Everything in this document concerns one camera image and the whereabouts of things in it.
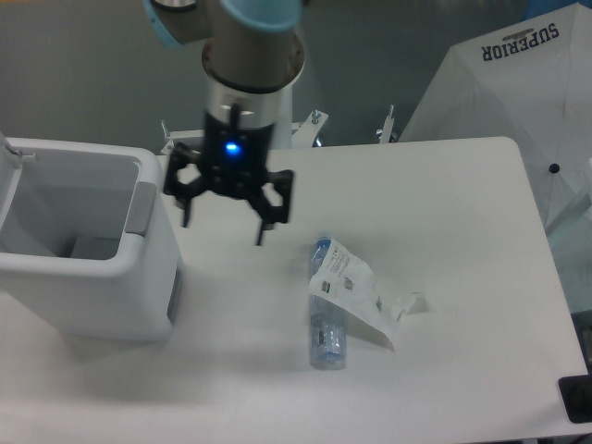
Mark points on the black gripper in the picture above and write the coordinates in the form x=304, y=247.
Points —
x=232, y=163

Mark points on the white push-lid trash can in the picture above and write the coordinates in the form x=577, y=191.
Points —
x=86, y=242

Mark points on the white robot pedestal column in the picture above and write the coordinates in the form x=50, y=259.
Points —
x=282, y=120

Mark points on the torn white plastic wrapper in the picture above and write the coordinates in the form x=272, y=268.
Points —
x=341, y=284

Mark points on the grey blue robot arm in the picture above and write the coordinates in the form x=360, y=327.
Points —
x=251, y=54

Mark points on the black device at table edge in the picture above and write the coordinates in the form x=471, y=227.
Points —
x=576, y=397

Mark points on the white pedestal base frame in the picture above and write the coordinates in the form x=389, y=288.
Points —
x=303, y=134

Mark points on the clear plastic water bottle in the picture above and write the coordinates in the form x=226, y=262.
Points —
x=326, y=333

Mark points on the white umbrella with lettering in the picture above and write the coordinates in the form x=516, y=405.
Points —
x=530, y=82

